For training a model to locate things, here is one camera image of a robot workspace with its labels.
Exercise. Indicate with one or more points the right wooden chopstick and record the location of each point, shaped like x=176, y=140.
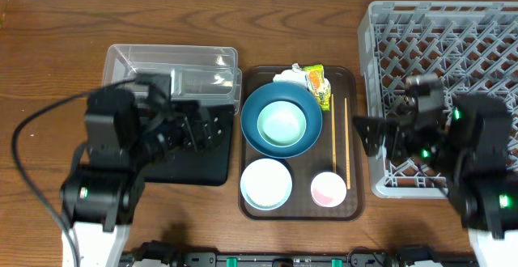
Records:
x=347, y=143

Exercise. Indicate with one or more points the large dark blue bowl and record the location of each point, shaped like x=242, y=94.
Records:
x=274, y=92

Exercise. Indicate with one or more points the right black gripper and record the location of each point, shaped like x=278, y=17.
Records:
x=397, y=128

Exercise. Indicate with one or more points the black plastic bin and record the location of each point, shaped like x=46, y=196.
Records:
x=187, y=167

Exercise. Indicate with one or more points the left wooden chopstick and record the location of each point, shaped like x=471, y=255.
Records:
x=333, y=132

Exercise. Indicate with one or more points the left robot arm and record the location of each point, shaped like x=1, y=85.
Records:
x=101, y=193

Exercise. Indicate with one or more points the small mint green bowl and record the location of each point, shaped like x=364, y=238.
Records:
x=281, y=124

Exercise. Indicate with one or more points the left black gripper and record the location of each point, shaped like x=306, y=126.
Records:
x=185, y=121

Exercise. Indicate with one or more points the white pink paper cup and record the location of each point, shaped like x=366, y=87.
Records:
x=328, y=189

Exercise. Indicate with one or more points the yellow green snack wrapper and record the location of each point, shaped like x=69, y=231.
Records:
x=318, y=85

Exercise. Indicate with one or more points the wooden chopstick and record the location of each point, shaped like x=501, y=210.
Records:
x=333, y=132
x=347, y=143

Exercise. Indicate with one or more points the grey dishwasher rack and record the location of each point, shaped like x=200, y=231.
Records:
x=470, y=46

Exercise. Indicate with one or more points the clear plastic bin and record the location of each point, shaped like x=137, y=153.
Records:
x=208, y=74

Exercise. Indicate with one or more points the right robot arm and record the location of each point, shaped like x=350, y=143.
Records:
x=470, y=153

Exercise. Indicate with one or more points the crumpled white tissue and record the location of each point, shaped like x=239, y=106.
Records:
x=294, y=75

